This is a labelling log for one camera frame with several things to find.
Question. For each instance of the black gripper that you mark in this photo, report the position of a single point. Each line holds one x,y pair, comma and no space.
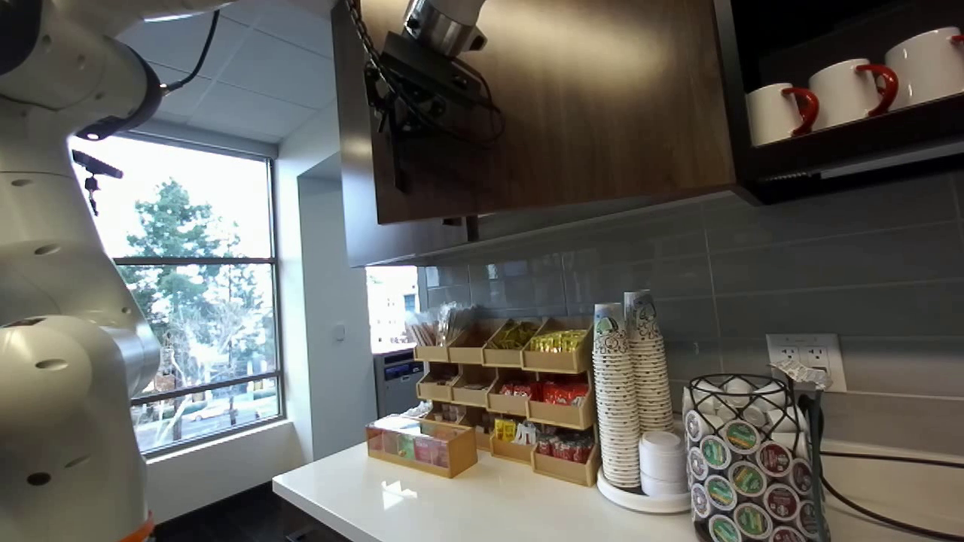
420,79

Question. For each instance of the wire coffee pod holder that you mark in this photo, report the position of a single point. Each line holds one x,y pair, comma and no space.
748,461

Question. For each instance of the stack of paper cups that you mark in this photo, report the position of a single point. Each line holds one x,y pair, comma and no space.
617,396

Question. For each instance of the low wooden tea box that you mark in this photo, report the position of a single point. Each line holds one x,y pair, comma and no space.
420,444

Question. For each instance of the left white red mug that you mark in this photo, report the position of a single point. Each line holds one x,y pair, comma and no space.
780,111

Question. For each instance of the stack of white lids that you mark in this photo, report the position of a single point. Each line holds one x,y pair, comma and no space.
661,454

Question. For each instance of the walnut cupboard door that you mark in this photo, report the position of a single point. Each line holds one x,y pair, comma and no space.
596,101
373,243

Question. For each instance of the white red mug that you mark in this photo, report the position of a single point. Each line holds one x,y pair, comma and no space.
780,111
928,64
853,88

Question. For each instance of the white wall power outlet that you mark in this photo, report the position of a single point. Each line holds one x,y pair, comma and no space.
808,360

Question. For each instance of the right white red mug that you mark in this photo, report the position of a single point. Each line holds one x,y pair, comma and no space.
928,64

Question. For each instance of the black open shelf unit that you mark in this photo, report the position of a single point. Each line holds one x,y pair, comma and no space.
787,40

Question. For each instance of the middle white red mug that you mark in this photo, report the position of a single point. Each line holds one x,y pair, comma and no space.
853,88

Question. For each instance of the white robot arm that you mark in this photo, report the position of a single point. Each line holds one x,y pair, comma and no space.
74,341

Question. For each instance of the wooden tiered tea organizer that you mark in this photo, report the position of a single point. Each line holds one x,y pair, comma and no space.
524,387

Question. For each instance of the white round cup tray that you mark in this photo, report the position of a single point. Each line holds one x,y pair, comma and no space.
638,500

